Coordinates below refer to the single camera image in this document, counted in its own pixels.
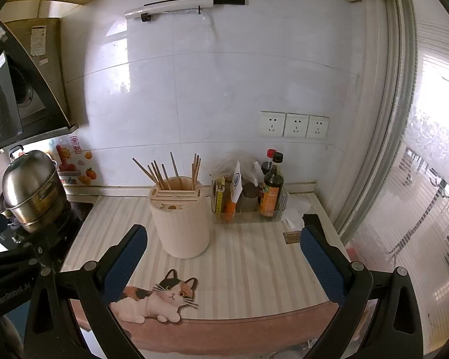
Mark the orange packet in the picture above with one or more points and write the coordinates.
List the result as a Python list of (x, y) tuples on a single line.
[(229, 209)]

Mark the clear plastic organizer tray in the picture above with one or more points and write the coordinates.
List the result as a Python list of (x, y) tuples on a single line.
[(247, 217)]

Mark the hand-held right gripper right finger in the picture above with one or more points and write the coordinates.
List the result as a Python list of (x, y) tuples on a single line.
[(320, 261)]

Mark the small brown card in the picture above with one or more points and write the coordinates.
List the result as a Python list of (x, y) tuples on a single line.
[(291, 238)]

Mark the black stove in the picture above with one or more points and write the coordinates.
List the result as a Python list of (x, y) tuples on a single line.
[(80, 213)]

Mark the small dark jar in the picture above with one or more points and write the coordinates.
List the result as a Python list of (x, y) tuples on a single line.
[(250, 194)]

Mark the dark soy sauce bottle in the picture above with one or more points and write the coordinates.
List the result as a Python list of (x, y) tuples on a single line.
[(271, 198)]

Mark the white wall-mounted rack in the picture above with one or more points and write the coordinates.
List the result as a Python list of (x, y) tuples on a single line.
[(172, 6)]

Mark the colourful wall sticker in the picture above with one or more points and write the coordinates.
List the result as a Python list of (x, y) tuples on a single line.
[(65, 164)]

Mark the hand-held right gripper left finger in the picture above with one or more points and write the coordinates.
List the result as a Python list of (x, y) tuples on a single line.
[(125, 261)]

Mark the bunch of wooden chopsticks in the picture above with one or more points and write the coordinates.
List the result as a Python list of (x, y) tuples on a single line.
[(158, 177)]

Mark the white wall socket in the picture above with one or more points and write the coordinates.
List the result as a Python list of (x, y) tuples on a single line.
[(272, 124), (317, 127), (295, 125)]

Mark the black range hood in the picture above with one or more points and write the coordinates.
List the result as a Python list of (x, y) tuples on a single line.
[(7, 93)]

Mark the yellow box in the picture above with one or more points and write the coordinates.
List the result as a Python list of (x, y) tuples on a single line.
[(219, 194)]

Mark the clear plastic bag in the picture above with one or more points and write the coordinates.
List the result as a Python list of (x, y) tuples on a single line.
[(224, 164)]

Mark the stainless steel pot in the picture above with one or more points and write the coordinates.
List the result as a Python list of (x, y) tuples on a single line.
[(30, 183)]

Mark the white crumpled tissue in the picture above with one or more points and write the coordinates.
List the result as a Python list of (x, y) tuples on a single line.
[(297, 209)]

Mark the beige round utensil holder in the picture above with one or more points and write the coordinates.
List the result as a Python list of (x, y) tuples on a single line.
[(181, 224)]

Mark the striped mat with cat print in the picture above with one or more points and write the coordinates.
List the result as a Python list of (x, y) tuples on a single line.
[(247, 269)]

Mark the white and blue packet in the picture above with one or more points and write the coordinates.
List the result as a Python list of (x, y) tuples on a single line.
[(236, 179)]

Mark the red-capped dark bottle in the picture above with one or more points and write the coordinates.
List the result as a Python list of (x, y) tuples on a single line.
[(268, 164)]

